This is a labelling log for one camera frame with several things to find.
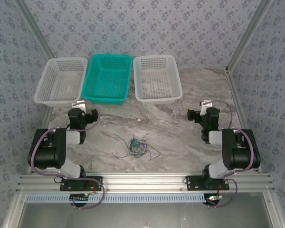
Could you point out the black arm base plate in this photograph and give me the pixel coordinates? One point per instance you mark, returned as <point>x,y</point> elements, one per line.
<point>96,180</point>
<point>192,183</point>

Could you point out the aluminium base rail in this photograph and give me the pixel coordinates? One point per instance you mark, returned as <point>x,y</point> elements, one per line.
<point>145,183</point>

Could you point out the aluminium table side rail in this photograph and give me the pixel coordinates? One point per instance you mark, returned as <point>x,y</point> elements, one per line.
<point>238,109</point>

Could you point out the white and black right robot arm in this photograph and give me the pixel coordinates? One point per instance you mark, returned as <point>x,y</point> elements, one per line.
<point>242,154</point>

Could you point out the teal perforated plastic basket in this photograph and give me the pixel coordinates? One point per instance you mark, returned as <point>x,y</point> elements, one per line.
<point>107,80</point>

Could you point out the black controller board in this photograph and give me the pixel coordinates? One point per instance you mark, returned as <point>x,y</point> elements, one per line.
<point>78,197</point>
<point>213,198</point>

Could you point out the grey metal panel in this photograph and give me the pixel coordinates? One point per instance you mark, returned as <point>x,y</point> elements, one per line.
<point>145,216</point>

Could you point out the aluminium frame post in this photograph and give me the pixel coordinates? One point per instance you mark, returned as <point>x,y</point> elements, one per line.
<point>33,26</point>
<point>249,33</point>

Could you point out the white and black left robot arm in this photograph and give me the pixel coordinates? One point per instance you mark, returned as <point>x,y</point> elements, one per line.
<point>47,152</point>

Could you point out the aluminium lower frame leg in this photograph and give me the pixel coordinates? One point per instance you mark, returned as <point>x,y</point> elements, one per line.
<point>274,211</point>
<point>13,211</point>

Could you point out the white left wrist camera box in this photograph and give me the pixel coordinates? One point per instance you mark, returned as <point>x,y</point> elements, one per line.
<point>79,104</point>

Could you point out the white perforated plastic basket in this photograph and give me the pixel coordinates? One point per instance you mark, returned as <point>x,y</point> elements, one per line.
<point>156,80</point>
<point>61,83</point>

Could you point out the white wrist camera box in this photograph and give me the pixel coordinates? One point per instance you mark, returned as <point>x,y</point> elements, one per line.
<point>205,104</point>
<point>79,104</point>

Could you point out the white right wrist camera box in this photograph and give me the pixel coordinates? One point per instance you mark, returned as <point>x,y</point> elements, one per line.
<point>205,104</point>

